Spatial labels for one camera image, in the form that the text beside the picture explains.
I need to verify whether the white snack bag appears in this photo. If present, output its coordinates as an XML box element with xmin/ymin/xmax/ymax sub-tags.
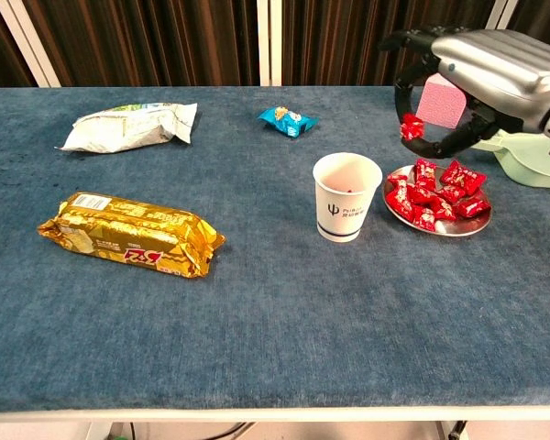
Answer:
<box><xmin>54</xmin><ymin>102</ymin><xmax>198</xmax><ymax>154</ymax></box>

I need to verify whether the pink foam cube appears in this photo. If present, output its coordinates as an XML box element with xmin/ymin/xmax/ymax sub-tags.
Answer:
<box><xmin>415</xmin><ymin>75</ymin><xmax>468</xmax><ymax>130</ymax></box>

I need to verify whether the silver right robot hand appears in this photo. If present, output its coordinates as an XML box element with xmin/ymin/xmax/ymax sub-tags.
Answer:
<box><xmin>378</xmin><ymin>26</ymin><xmax>550</xmax><ymax>160</ymax></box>

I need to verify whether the white paper cup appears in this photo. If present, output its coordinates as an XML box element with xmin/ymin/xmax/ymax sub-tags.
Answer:
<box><xmin>312</xmin><ymin>151</ymin><xmax>384</xmax><ymax>244</ymax></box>

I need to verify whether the green plastic dustpan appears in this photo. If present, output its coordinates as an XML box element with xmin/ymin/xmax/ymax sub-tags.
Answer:
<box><xmin>474</xmin><ymin>127</ymin><xmax>550</xmax><ymax>189</ymax></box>

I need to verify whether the blue fabric table cover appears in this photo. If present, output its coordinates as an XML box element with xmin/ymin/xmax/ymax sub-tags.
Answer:
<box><xmin>0</xmin><ymin>85</ymin><xmax>550</xmax><ymax>413</ymax></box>

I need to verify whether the gold biscuit package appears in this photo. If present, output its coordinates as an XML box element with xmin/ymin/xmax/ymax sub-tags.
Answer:
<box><xmin>37</xmin><ymin>191</ymin><xmax>227</xmax><ymax>279</ymax></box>

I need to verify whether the metal bowl with candies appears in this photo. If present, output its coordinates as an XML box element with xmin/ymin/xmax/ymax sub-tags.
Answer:
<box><xmin>382</xmin><ymin>164</ymin><xmax>493</xmax><ymax>237</ymax></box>

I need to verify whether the white frame post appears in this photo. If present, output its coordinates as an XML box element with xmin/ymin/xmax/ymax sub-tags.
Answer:
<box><xmin>0</xmin><ymin>0</ymin><xmax>63</xmax><ymax>88</ymax></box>
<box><xmin>483</xmin><ymin>0</ymin><xmax>520</xmax><ymax>33</ymax></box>
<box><xmin>256</xmin><ymin>0</ymin><xmax>283</xmax><ymax>87</ymax></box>

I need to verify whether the blue snack packet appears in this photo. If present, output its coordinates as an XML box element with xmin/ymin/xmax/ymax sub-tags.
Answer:
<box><xmin>257</xmin><ymin>105</ymin><xmax>320</xmax><ymax>139</ymax></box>

